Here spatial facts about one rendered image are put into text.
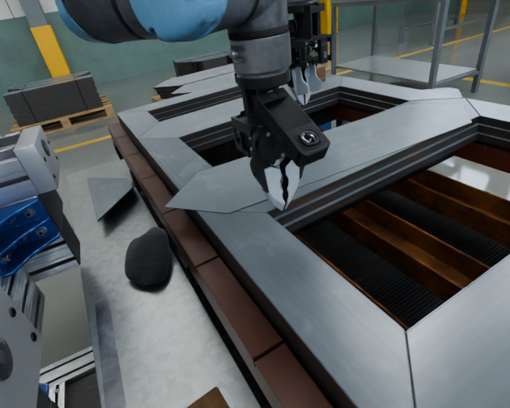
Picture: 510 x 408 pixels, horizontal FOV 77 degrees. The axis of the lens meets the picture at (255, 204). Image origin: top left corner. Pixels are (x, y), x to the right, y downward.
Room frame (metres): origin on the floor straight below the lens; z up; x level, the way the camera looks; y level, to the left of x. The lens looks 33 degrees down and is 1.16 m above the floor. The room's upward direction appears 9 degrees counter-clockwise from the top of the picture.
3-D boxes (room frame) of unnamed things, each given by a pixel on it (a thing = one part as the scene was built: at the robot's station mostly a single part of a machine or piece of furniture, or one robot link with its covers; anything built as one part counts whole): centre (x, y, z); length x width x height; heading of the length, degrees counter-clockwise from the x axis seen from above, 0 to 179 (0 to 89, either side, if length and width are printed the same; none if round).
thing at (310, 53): (0.77, -0.17, 1.07); 0.09 x 0.08 x 0.12; 24
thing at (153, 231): (0.57, 0.26, 0.69); 0.20 x 0.10 x 0.03; 9
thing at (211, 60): (5.45, 0.35, 0.20); 1.20 x 0.80 x 0.41; 108
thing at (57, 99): (4.57, 2.37, 0.26); 1.20 x 0.80 x 0.53; 113
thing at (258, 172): (0.42, -0.03, 0.95); 0.05 x 0.02 x 0.09; 115
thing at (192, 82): (1.65, -0.03, 0.82); 0.80 x 0.40 x 0.06; 115
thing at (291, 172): (0.46, -0.05, 0.91); 0.06 x 0.03 x 0.09; 25
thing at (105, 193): (0.92, 0.44, 0.70); 0.39 x 0.12 x 0.04; 25
